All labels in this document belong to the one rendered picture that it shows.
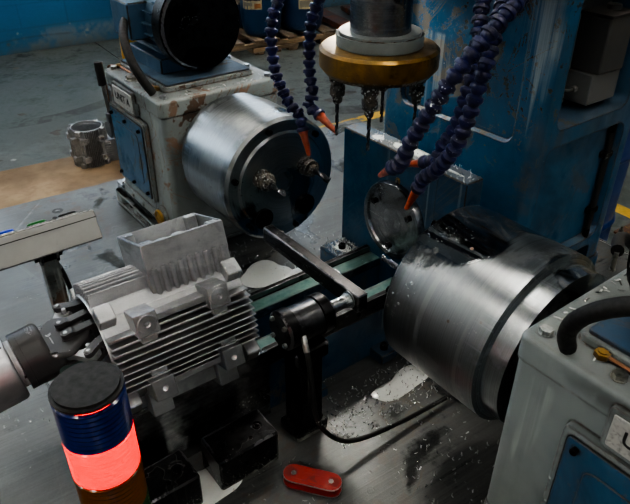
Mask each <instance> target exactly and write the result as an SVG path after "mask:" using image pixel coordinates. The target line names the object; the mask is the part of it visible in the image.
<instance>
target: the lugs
mask: <svg viewBox="0 0 630 504"><path fill-rule="evenodd" d="M219 267H220V271H221V274H222V275H223V277H224V279H225V281H226V282H230V281H233V280H235V279H238V278H240V275H241V272H242V269H241V267H240V266H239V264H238V262H237V261H236V259H235V258H234V257H232V258H229V259H226V260H223V261H221V262H220V266H219ZM69 294H70V300H71V301H74V299H75V293H74V289H73V288H71V289H70V290H69ZM92 312H93V318H94V320H95V322H96V324H97V326H98V328H99V330H100V331H102V330H105V329H108V328H110V327H113V326H115V325H116V324H117V317H116V315H115V313H114V311H113V309H112V307H111V305H110V303H105V304H103V305H100V306H97V307H94V308H93V309H92ZM242 349H243V353H244V357H245V361H246V362H247V361H249V360H252V359H254V358H256V357H258V355H259V353H260V350H261V348H260V347H259V345H258V343H257V342H256V340H255V339H253V340H251V341H249V342H246V343H244V344H242ZM128 399H129V403H130V408H131V412H132V414H134V413H136V412H139V411H141V410H142V405H143V402H142V400H141V398H140V396H139V394H138V392H137V391H136V392H134V393H131V394H129V395H128Z"/></svg>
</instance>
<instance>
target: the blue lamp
mask: <svg viewBox="0 0 630 504"><path fill-rule="evenodd" d="M50 406H51V405H50ZM51 410H52V412H53V416H54V419H55V422H56V425H57V429H58V432H59V435H60V438H61V442H62V444H63V445H64V447H65V448H66V449H67V450H69V451H71V452H73V453H75V454H80V455H94V454H99V453H103V452H106V451H108V450H110V449H112V448H114V447H116V446H117V445H118V444H120V443H121V442H122V441H123V440H124V439H125V438H126V437H127V436H128V434H129V433H130V431H131V428H132V425H133V417H132V412H131V408H130V403H129V399H128V394H127V390H126V385H125V381H124V387H123V390H122V392H121V393H120V395H119V396H118V397H117V398H116V399H115V400H114V401H113V402H112V403H111V404H110V405H109V406H108V407H106V408H104V409H102V410H101V411H98V412H96V413H93V414H89V415H83V416H75V415H68V414H64V413H61V412H59V411H57V410H55V409H54V408H53V407H52V406H51Z"/></svg>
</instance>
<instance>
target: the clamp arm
mask: <svg viewBox="0 0 630 504"><path fill-rule="evenodd" d="M263 234H264V242H266V243H267V244H268V245H269V246H271V247H272V248H273V249H275V250H276V251H277V252H279V253H280V254H281V255H283V256H284V257H285V258H286V259H288V260H289V261H290V262H292V263H293V264H294V265H296V266H297V267H298V268H299V269H301V270H302V271H303V272H305V273H306V274H307V275H309V276H310V277H311V278H313V279H314V280H315V281H316V282H318V283H319V284H320V285H322V286H323V287H324V288H326V289H327V290H328V291H330V292H331V293H332V294H333V295H335V296H336V297H339V296H341V295H344V294H346V293H347V294H346V295H344V296H345V297H347V299H348V298H350V296H351V298H352V299H350V300H348V301H349V302H348V303H349V305H350V304H352V303H353V304H352V305H350V306H349V307H347V308H352V309H353V310H354V311H356V312H357V313H358V312H360V311H362V310H364V309H366V308H367V295H368V294H367V292H365V291H364V290H363V289H361V288H360V287H358V286H357V285H356V284H354V283H353V282H351V281H350V280H349V279H347V278H346V277H345V276H343V275H342V274H341V272H340V271H338V270H337V269H333V268H332V267H331V266H329V265H328V264H327V263H325V262H324V261H322V260H321V259H320V258H318V257H317V256H315V255H314V254H313V253H311V252H310V251H308V250H307V249H306V248H304V247H303V246H302V245H300V244H299V243H297V242H296V241H295V240H293V239H292V238H290V237H289V236H288V235H286V234H285V233H284V231H283V230H281V229H278V228H277V227H275V226H274V225H272V224H271V225H268V226H265V227H264V228H263Z"/></svg>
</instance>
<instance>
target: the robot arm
mask: <svg viewBox="0 0 630 504"><path fill-rule="evenodd" d="M53 310H54V312H55V314H54V316H53V318H52V319H49V320H48V321H46V322H45V323H44V324H43V325H42V326H40V327H38V328H37V326H36V325H35V324H28V325H26V326H24V327H22V328H20V329H18V330H16V331H14V332H12V333H10V334H8V335H5V337H6V339H7V340H6V341H4V342H2V341H1V340H0V413H2V412H4V411H5V410H7V409H9V408H11V407H13V406H15V405H17V404H18V403H20V402H22V401H24V400H26V399H28V398H29V396H30V394H29V391H28V389H27V387H28V386H30V385H32V387H33V388H34V389H35V388H37V387H38V386H40V385H42V384H44V383H46V382H48V381H50V380H52V379H53V378H55V377H57V376H58V375H59V374H60V369H61V368H62V367H63V366H66V365H71V364H74V363H76V362H78V361H83V362H87V361H102V360H103V359H104V357H105V356H106V355H108V351H107V349H106V346H105V344H104V341H103V339H102V336H101V334H100V332H99V330H98V328H97V325H96V323H95V321H94V319H93V318H92V316H91V314H90V312H89V310H88V309H87V307H86V306H85V304H84V303H83V302H82V301H81V300H80V299H77V300H74V301H71V302H64V303H57V304H55V305H53ZM92 334H93V335H92Z"/></svg>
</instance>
